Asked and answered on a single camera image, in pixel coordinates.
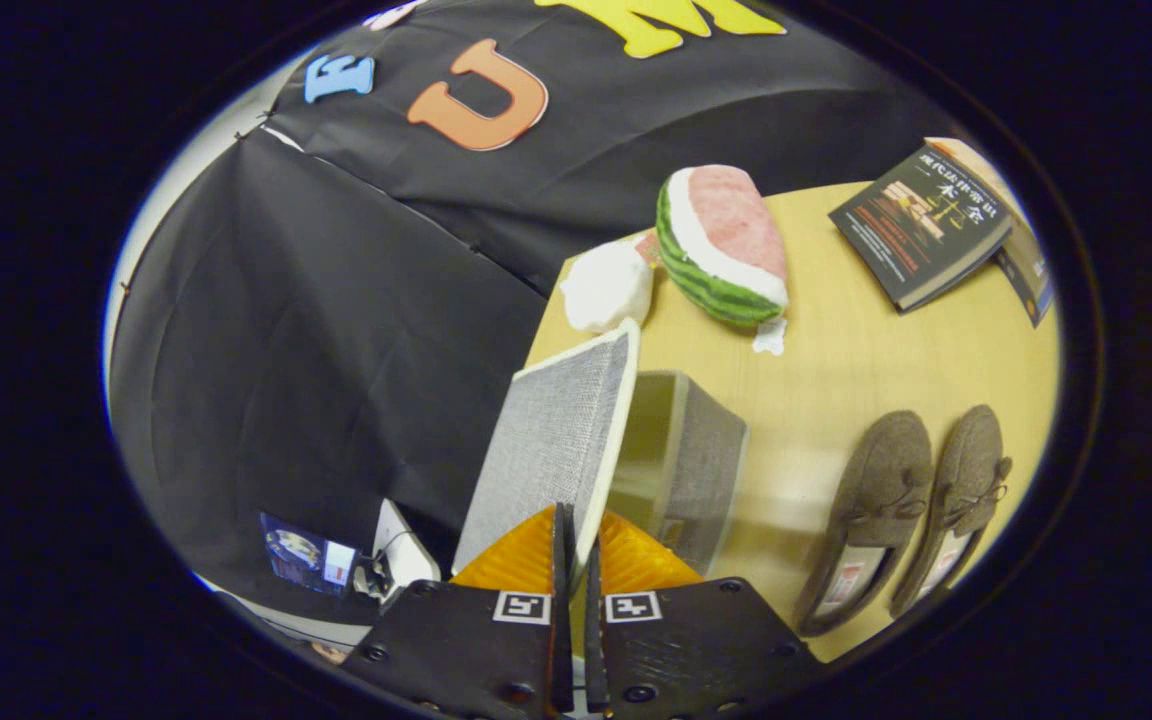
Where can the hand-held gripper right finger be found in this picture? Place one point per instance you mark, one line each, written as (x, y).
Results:
(596, 640)

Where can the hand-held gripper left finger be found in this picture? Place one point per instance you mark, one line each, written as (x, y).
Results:
(562, 620)

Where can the brown felt shoe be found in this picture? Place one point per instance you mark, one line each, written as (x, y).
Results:
(871, 480)
(966, 470)

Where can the white plush toy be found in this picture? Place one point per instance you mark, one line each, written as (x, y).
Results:
(606, 290)

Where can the watermelon slice plush toy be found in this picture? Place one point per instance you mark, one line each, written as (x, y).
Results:
(726, 240)

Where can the black cover book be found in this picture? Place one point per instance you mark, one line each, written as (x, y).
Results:
(921, 235)

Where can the blue cover book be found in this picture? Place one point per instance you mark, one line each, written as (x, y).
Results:
(1028, 275)

